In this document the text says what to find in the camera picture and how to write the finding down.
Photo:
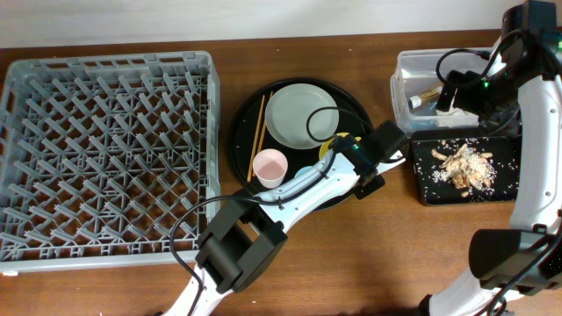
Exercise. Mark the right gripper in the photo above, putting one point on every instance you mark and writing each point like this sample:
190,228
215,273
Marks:
464,98

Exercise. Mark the yellow bowl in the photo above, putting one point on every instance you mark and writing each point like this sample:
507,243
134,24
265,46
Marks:
325,146

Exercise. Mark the peanut shells and rice scraps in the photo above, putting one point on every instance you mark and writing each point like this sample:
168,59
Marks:
465,168

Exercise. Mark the grey plate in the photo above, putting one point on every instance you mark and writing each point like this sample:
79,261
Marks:
288,110

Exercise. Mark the pink cup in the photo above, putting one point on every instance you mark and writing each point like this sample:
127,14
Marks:
270,167

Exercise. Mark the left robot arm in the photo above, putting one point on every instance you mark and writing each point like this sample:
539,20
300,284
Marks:
247,233

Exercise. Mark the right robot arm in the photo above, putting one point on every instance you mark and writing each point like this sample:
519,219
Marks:
519,94

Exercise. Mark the grey dishwasher rack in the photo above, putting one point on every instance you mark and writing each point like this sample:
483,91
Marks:
107,161

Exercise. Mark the clear plastic storage bin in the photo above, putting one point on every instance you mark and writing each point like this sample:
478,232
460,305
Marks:
414,73

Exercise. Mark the black rectangular tray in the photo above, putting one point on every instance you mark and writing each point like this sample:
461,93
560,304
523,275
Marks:
436,186

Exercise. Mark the blue cup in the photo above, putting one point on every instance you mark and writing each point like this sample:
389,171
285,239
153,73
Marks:
302,171

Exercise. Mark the round black tray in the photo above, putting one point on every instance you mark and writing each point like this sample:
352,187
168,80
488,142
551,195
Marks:
241,133

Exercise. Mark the right wooden chopstick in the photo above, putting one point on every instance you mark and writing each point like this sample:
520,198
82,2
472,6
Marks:
263,127

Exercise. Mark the wooden chopstick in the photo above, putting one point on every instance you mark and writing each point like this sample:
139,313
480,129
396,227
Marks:
255,142
263,127

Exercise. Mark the left wooden chopstick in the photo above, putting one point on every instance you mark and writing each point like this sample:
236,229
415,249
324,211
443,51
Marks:
255,142

